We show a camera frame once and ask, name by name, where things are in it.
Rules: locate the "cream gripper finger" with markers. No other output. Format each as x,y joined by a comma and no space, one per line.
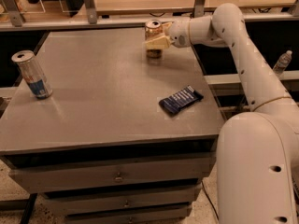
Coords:
159,42
166,27

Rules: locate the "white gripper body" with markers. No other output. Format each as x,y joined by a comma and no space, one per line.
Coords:
178,33

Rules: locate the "silver blue energy drink can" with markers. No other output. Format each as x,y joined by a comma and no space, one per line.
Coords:
32,73

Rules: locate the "orange soda can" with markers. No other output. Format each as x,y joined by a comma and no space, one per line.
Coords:
153,29

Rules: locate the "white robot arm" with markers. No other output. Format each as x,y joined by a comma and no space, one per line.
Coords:
257,149

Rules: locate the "blue rxbar wrapper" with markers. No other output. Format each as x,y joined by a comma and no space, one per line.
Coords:
180,100

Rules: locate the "grey drawer cabinet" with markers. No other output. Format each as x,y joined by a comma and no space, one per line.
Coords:
100,149

